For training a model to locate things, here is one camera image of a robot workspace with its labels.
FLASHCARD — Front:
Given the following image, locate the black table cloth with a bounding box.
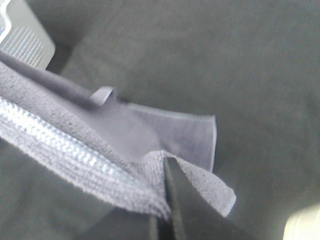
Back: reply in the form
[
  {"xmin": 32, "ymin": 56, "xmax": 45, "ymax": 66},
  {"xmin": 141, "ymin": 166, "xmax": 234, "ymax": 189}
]
[{"xmin": 0, "ymin": 0, "xmax": 320, "ymax": 240}]

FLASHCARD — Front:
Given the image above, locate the grey-blue microfibre towel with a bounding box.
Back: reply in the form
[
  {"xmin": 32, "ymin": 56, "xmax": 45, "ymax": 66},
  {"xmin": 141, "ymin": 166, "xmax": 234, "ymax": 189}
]
[{"xmin": 0, "ymin": 52, "xmax": 236, "ymax": 219}]

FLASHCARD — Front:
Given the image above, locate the grey perforated laundry basket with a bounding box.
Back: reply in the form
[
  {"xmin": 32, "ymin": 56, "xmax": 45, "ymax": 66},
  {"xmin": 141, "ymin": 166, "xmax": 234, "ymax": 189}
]
[{"xmin": 0, "ymin": 0, "xmax": 56, "ymax": 70}]

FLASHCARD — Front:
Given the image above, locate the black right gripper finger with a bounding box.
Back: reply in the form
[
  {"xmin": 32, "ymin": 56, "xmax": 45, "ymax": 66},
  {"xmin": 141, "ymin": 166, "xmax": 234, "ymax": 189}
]
[{"xmin": 149, "ymin": 157, "xmax": 250, "ymax": 240}]

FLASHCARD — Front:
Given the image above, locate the white storage box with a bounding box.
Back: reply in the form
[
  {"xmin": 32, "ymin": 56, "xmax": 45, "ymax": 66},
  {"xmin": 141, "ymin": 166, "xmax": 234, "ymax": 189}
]
[{"xmin": 282, "ymin": 203, "xmax": 320, "ymax": 240}]

